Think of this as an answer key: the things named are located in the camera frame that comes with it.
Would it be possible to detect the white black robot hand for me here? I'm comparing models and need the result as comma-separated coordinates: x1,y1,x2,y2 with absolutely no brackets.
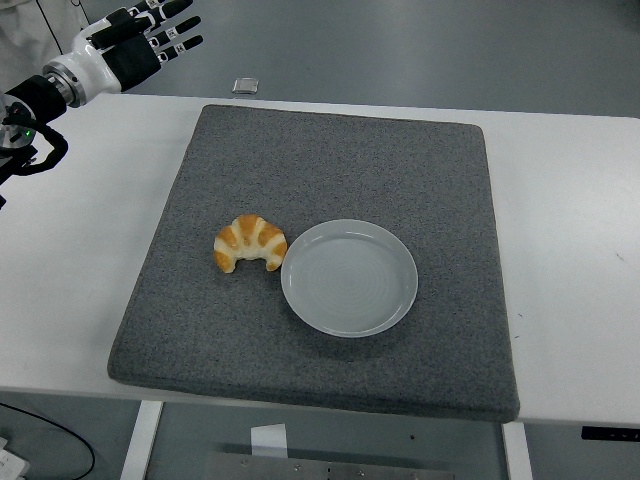
71,0,205,95

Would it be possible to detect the golden croissant bread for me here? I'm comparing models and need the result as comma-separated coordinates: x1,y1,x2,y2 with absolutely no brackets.
213,213,289,275

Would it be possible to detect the round grey plate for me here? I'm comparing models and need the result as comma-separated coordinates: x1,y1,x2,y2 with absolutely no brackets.
279,218,419,338

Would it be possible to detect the person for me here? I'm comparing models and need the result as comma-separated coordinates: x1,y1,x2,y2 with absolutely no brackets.
0,0,132,96

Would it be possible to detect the grey speckled table mat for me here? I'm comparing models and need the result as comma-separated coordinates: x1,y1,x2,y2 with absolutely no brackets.
106,103,521,424

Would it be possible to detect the white table leg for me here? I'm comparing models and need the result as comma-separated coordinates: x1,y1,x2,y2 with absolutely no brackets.
119,399,165,480
501,422,534,480

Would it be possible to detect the white floor device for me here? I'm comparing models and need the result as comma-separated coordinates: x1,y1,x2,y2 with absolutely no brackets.
0,437,30,480

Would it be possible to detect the black table control panel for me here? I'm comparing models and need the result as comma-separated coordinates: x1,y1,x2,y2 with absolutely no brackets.
580,425,640,442

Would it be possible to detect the black floor cable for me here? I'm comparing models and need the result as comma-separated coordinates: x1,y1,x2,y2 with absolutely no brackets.
0,402,96,480

